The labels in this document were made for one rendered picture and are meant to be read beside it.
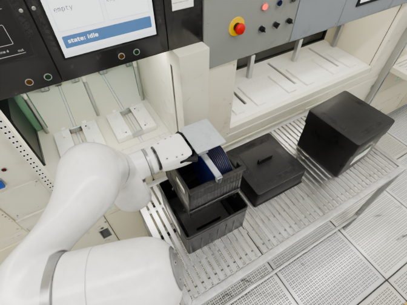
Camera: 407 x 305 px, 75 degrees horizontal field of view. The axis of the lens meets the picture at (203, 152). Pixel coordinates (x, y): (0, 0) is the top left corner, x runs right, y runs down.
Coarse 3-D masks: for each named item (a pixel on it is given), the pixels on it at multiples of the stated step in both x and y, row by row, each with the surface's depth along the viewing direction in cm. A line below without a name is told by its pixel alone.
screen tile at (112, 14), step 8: (104, 0) 71; (128, 0) 74; (136, 0) 75; (144, 0) 76; (112, 8) 73; (120, 8) 74; (128, 8) 75; (136, 8) 76; (144, 8) 78; (112, 16) 75; (120, 16) 76
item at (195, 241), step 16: (192, 176) 121; (160, 192) 116; (176, 208) 123; (208, 208) 123; (224, 208) 123; (240, 208) 113; (176, 224) 107; (192, 224) 118; (208, 224) 117; (224, 224) 106; (240, 224) 116; (192, 240) 101; (208, 240) 110
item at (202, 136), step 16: (192, 128) 84; (208, 128) 84; (192, 144) 80; (208, 144) 80; (208, 160) 85; (176, 176) 88; (224, 176) 84; (240, 176) 91; (176, 192) 99; (192, 192) 80; (208, 192) 87; (224, 192) 93; (192, 208) 89
